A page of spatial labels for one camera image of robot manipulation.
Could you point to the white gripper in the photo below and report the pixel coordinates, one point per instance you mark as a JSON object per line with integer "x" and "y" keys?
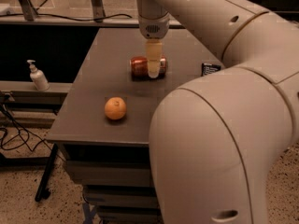
{"x": 153, "y": 28}

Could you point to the red coke can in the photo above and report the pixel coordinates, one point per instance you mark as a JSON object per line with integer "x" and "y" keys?
{"x": 139, "y": 66}

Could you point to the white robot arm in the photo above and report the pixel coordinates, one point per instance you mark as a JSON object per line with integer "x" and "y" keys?
{"x": 213, "y": 140}

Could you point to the dark blue snack packet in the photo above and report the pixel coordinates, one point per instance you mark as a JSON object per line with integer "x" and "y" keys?
{"x": 209, "y": 68}

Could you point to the orange fruit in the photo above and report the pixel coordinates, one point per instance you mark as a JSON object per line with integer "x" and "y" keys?
{"x": 115, "y": 108}

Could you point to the grey drawer cabinet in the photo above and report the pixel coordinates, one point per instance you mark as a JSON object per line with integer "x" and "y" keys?
{"x": 103, "y": 126}

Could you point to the white pump soap bottle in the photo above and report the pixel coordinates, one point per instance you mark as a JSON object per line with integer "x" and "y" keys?
{"x": 38, "y": 77}

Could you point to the black floor stand leg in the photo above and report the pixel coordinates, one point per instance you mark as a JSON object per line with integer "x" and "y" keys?
{"x": 42, "y": 191}

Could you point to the grey metal railing frame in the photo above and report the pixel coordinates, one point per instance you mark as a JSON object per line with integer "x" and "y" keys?
{"x": 102, "y": 13}

